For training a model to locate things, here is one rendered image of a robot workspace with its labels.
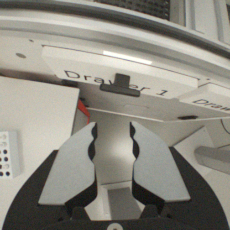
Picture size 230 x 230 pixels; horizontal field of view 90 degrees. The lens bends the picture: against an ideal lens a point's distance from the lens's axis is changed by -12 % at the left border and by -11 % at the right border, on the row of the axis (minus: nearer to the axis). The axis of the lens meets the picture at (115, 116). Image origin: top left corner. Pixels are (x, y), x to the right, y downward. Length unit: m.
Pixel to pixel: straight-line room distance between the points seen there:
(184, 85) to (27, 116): 0.40
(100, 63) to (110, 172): 1.06
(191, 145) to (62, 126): 1.23
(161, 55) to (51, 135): 0.33
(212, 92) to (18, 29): 0.35
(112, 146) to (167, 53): 1.01
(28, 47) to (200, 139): 1.44
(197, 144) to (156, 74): 1.26
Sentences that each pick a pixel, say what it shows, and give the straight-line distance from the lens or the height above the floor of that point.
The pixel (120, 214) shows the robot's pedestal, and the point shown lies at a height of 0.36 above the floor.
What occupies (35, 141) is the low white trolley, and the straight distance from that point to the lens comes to 0.41.
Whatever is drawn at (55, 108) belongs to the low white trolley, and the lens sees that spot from 0.39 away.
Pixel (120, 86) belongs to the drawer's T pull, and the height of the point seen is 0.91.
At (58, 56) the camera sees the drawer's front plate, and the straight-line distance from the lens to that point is 0.24.
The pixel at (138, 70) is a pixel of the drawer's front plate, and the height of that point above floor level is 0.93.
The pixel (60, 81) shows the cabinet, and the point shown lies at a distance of 0.49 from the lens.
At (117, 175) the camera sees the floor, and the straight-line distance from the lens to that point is 1.22.
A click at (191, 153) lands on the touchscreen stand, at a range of 1.42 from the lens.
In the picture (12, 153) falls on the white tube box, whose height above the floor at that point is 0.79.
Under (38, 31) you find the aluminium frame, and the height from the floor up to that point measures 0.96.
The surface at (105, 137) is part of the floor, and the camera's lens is 1.14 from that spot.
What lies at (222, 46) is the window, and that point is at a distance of 0.24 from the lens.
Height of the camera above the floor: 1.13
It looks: 81 degrees down
